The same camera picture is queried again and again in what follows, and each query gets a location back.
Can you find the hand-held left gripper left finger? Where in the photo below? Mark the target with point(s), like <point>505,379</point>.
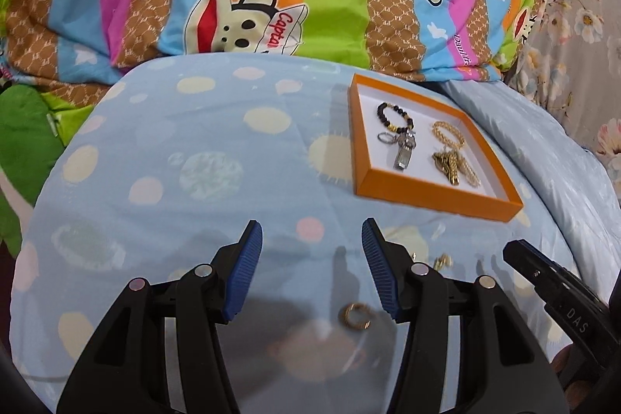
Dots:
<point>245,273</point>

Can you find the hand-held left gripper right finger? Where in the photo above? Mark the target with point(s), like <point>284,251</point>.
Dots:
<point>381,273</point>

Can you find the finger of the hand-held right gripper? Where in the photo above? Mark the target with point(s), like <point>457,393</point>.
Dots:
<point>533,266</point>

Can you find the orange cardboard box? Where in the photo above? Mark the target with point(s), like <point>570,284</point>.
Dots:
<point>436,198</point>

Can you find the silver wristwatch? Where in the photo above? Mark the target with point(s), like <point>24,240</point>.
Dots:
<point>401,157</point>

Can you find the light blue dotted bedsheet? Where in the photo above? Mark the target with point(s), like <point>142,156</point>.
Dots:
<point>194,210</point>

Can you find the pale blue quilt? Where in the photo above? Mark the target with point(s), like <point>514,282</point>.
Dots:
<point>533,142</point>

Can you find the grey floral cloth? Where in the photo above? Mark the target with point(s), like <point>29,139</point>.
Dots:
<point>572,55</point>

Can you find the green cloth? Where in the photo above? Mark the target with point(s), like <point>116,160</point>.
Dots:
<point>22,123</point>

